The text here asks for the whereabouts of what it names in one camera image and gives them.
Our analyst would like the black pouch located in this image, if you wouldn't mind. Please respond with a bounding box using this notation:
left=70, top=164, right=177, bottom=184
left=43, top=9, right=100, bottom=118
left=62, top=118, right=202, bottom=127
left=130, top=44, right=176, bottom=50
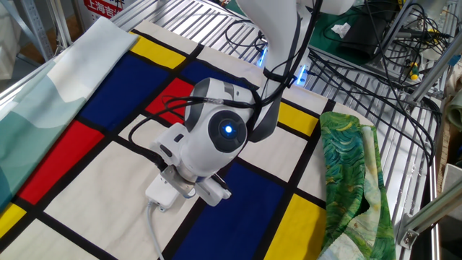
left=337, top=10, right=398, bottom=61

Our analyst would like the grey power strip cord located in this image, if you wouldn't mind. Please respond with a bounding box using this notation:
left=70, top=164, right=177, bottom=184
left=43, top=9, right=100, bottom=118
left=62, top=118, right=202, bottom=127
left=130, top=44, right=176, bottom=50
left=145, top=201, right=165, bottom=260

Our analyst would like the green desk mat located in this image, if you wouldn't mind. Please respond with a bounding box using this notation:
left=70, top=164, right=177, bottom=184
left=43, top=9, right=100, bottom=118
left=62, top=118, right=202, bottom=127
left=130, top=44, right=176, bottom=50
left=225, top=0, right=401, bottom=66

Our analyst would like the colour block grid tablecloth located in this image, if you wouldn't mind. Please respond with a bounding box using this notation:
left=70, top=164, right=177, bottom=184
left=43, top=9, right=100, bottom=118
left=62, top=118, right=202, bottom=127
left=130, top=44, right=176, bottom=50
left=0, top=19, right=376, bottom=260

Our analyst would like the black cable on rack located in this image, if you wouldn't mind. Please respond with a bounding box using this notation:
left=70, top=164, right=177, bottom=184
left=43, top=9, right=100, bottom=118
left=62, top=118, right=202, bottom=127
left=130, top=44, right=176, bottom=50
left=306, top=46, right=443, bottom=169

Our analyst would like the white four-socket power strip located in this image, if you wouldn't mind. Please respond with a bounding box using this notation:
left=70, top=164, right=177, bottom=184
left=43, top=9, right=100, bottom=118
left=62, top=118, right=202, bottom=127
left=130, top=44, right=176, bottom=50
left=145, top=173, right=181, bottom=212

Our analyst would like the green painted landscape cloth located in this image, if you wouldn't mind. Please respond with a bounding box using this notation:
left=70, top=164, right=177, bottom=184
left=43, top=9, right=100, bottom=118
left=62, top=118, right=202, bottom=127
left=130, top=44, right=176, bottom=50
left=317, top=110, right=397, bottom=260

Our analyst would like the white crumpled tissue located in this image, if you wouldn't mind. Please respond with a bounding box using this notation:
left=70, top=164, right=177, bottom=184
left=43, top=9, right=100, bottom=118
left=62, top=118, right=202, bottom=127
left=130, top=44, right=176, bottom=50
left=331, top=22, right=352, bottom=39

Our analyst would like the aluminium profile bar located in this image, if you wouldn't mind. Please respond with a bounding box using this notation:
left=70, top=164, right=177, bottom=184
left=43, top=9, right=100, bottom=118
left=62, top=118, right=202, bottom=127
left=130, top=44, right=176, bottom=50
left=407, top=38, right=462, bottom=105
left=395, top=180, right=462, bottom=250

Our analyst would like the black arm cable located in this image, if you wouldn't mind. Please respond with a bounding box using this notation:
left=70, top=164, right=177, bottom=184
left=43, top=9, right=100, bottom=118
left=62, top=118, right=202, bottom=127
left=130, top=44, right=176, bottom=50
left=128, top=0, right=322, bottom=170

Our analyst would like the grey perforated steel strut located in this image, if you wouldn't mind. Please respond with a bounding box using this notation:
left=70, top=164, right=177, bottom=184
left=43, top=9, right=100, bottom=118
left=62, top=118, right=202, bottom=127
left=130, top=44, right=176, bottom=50
left=19, top=0, right=55, bottom=61

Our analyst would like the brown cardboard panel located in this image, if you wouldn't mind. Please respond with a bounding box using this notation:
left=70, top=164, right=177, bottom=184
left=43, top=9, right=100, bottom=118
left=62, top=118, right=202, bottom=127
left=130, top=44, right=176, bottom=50
left=435, top=95, right=452, bottom=196

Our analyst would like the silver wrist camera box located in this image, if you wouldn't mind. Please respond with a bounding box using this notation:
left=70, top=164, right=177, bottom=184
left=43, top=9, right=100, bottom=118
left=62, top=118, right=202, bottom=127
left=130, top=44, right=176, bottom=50
left=160, top=165, right=199, bottom=199

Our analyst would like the pale teal white cloth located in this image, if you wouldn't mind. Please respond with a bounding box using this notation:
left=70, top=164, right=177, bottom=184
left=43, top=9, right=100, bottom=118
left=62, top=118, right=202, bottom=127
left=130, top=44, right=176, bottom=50
left=0, top=16, right=140, bottom=214

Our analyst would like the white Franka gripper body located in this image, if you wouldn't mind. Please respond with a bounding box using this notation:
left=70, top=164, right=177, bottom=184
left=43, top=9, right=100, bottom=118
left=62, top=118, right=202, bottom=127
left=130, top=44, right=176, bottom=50
left=195, top=175, right=232, bottom=207

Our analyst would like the red white sign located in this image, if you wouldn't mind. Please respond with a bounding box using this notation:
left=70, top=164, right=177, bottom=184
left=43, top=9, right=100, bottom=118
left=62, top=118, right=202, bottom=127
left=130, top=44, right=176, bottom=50
left=83, top=0, right=126, bottom=19

